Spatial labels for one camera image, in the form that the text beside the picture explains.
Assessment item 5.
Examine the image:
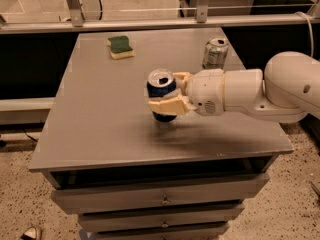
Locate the grey drawer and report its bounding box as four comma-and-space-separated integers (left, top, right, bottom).
79, 203, 244, 232
95, 222, 229, 240
51, 173, 269, 214

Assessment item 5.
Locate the white cable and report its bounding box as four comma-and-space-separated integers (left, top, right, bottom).
294, 11, 316, 58

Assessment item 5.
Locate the metal railing frame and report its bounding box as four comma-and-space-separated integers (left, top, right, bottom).
0, 0, 320, 34

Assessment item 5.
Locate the grey drawer cabinet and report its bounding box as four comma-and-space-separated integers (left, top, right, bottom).
28, 27, 295, 240

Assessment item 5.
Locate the middle grey drawer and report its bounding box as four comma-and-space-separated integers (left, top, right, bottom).
79, 203, 244, 232

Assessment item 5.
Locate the silver 7up can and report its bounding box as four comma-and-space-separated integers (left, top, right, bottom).
202, 36, 229, 69

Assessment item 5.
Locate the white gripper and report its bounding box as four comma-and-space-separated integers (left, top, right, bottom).
148, 69, 224, 116

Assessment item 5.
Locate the white shoe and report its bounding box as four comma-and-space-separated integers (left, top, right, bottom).
20, 226, 42, 240

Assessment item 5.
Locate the green and yellow sponge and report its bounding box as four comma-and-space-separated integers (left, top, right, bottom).
107, 35, 135, 60

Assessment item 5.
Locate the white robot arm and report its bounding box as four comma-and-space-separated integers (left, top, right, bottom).
147, 52, 320, 123

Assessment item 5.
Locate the bottom grey drawer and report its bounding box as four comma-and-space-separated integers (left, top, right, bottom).
95, 222, 229, 240

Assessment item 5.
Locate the top grey drawer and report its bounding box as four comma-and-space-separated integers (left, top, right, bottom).
51, 173, 269, 214

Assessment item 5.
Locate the blue pepsi can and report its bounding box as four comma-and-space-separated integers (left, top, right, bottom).
146, 68, 179, 123

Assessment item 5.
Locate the black floor cable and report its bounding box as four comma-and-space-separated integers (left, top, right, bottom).
21, 128, 39, 144

